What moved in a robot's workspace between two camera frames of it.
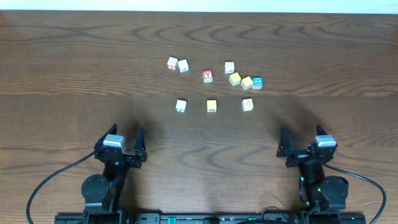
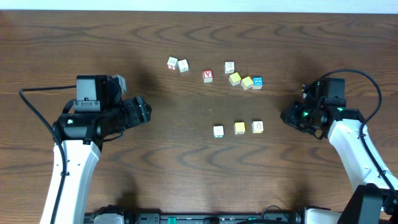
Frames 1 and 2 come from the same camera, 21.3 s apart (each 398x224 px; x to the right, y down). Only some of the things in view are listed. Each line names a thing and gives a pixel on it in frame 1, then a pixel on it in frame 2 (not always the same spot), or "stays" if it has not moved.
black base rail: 160,218 stays
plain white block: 183,66 stays
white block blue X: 229,67 stays
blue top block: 257,83 stays
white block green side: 180,106 -> 219,131
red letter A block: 207,76 stays
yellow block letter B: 247,83 stays
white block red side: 171,63 stays
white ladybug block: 247,104 -> 257,127
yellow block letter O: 211,106 -> 239,127
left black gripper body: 127,160 -> 130,121
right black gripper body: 299,155 -> 303,118
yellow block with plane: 234,79 stays
